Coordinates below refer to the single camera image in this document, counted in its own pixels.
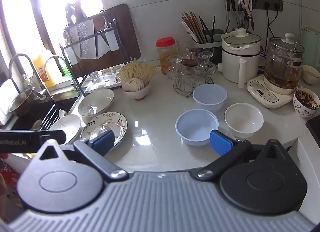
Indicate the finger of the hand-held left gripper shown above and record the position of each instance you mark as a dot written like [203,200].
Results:
[56,135]

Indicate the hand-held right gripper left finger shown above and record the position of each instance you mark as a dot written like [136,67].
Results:
[103,141]

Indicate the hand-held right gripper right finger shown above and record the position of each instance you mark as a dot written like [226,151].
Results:
[220,143]

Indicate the leaf-patterned white bowl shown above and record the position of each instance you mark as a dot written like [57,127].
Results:
[68,124]

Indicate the translucent plastic bowl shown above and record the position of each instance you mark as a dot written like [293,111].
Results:
[197,127]
[210,97]

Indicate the plain white bowl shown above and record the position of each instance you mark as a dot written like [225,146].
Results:
[243,120]

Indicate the leaf-patterned shallow bowl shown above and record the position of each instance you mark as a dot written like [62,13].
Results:
[96,102]

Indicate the leaf-patterned ceramic plate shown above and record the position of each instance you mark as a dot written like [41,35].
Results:
[105,123]

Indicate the black chopsticks bundle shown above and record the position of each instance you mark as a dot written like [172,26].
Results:
[48,118]

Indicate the white spoon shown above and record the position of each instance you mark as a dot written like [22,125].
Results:
[62,113]

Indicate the stainless steel pot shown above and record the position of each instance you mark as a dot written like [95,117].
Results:
[21,102]

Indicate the white cloth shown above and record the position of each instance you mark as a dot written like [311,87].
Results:
[7,97]

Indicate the small ceramic bowl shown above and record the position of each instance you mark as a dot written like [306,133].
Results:
[137,94]

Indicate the tray of drinking glasses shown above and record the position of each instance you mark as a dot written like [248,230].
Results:
[100,79]

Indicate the garlic bulb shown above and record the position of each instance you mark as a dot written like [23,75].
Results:
[133,84]

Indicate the green bottle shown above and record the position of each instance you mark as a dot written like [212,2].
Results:
[65,70]

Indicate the orange detergent bottle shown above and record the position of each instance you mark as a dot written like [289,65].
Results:
[42,69]

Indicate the set of crystal glass cups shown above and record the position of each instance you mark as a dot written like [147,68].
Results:
[190,72]

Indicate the slim chrome faucet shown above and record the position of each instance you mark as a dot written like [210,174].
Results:
[53,58]

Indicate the dried noodle bundle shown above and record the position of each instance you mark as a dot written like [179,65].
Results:
[136,69]

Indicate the tall chrome faucet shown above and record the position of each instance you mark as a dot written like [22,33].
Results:
[20,58]

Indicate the white electric cooking pot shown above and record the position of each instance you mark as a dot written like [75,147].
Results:
[237,59]

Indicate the white cabinet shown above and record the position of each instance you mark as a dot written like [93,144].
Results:
[307,162]

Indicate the floral bowl with dark leaves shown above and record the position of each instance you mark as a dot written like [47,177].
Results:
[306,104]

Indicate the black stove top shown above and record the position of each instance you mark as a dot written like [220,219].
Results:
[313,129]

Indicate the glass kettle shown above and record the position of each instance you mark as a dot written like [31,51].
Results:
[283,64]

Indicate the red-lid plastic jar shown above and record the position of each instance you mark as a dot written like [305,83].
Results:
[165,54]

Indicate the small white bowl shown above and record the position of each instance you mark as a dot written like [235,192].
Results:
[311,74]

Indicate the bundle of wooden chopsticks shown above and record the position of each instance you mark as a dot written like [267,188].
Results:
[193,25]

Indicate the pale green appliance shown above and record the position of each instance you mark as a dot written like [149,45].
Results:
[311,42]

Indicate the white kitchen scissors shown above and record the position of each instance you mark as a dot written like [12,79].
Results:
[247,4]

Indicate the black wall socket strip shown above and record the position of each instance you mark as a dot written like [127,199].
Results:
[272,2]

